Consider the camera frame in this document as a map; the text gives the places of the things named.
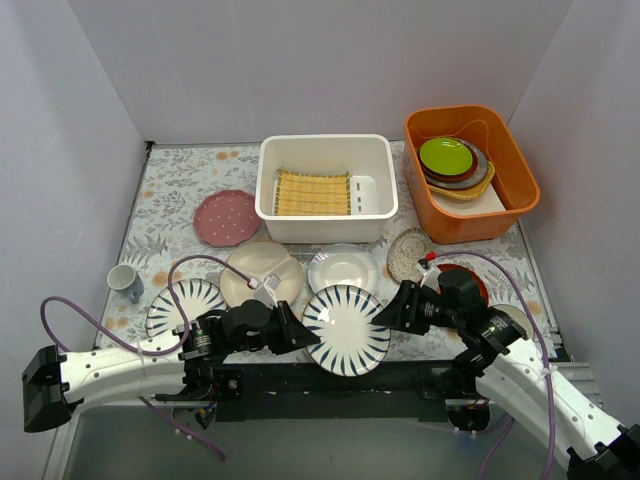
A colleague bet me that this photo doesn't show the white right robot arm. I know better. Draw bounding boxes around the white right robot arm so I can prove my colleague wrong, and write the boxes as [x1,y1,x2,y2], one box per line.
[373,270,639,479]

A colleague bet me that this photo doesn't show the white small cup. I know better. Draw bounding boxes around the white small cup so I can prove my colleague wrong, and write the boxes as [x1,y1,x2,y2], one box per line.
[107,264,144,304]

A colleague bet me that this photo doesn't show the brown plate under green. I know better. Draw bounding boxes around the brown plate under green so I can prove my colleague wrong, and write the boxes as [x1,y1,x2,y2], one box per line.
[419,158,475,181]

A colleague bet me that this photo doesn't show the white board in bin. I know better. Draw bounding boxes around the white board in bin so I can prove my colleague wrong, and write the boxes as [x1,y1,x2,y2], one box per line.
[432,185,505,216]

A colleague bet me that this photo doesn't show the pale blue rimmed plate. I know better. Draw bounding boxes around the pale blue rimmed plate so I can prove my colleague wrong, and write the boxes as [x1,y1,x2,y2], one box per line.
[308,244,380,294]

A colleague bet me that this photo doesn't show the black rimmed white bowl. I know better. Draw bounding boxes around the black rimmed white bowl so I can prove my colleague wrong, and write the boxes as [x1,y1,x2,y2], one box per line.
[494,304,533,336]

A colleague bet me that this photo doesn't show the pink polka dot plate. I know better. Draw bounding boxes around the pink polka dot plate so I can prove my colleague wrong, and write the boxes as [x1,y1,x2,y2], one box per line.
[193,190,261,248]

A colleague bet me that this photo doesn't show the yellow bamboo mat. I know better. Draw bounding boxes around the yellow bamboo mat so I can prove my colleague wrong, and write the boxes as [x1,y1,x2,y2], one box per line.
[274,168,351,216]

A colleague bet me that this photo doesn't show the woven yellow basket tray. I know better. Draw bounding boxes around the woven yellow basket tray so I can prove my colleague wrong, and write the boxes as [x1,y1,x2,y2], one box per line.
[427,161,496,201]

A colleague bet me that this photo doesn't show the floral table mat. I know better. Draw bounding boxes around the floral table mat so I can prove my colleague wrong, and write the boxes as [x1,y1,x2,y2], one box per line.
[102,141,556,363]

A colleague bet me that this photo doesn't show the speckled beige plate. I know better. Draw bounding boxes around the speckled beige plate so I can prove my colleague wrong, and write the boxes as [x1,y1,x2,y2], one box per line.
[387,228,435,283]

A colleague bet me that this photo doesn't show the orange plastic bin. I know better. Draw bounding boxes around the orange plastic bin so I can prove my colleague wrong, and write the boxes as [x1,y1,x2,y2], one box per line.
[403,105,540,244]

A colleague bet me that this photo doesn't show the white plastic bin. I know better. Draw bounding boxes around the white plastic bin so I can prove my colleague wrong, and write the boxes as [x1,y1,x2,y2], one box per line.
[255,134,399,244]

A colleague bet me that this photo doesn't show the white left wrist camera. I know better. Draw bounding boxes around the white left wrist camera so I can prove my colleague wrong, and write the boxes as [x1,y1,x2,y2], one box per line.
[247,275,281,307]

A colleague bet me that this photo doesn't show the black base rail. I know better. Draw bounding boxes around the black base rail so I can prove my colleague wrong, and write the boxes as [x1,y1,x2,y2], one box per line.
[199,362,501,421]

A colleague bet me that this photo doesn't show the cream divided plate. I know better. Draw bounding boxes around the cream divided plate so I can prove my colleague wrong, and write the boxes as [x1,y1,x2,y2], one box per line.
[219,242,303,307]

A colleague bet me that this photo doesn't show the blue striped white plate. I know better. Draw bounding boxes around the blue striped white plate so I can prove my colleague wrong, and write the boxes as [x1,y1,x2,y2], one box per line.
[302,285,391,377]

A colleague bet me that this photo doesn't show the grey round plate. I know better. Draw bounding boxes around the grey round plate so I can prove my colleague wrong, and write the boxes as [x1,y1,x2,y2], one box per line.
[425,141,489,190]

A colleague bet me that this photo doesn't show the red brown plate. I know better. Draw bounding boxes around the red brown plate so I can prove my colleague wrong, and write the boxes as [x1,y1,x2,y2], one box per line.
[438,263,490,305]

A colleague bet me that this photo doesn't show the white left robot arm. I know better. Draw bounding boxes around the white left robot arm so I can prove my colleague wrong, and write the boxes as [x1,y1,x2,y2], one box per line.
[22,300,320,433]

